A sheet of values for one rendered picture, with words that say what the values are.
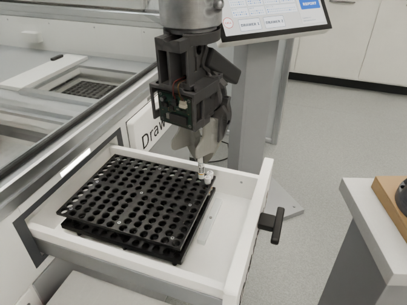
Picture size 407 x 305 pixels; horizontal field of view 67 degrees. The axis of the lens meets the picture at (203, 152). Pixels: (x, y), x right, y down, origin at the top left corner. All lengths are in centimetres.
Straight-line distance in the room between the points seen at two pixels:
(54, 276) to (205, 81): 45
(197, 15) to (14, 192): 35
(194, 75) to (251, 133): 120
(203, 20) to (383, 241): 57
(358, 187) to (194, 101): 58
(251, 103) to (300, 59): 199
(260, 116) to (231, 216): 101
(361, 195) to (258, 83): 80
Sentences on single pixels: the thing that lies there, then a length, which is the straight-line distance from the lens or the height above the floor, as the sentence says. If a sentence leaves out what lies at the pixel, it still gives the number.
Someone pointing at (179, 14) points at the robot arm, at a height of 120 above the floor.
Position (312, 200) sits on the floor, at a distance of 194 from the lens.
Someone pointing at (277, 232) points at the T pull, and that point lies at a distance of 48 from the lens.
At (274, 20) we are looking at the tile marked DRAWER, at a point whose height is 101.
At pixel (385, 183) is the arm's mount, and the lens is 84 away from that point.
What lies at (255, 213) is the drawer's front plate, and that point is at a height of 93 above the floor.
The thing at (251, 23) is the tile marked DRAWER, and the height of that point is 101.
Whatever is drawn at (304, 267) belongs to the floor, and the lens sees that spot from 161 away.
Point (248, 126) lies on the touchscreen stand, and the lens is 155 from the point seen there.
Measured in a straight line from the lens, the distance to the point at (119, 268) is 50.
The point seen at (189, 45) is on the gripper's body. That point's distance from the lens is 37.
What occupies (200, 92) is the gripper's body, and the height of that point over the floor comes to 112.
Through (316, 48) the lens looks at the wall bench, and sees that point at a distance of 338.
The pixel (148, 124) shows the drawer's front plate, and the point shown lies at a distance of 77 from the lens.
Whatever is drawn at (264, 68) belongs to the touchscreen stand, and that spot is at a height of 79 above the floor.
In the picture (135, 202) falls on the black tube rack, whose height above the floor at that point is 90.
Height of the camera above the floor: 127
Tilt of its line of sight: 35 degrees down
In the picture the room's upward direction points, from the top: straight up
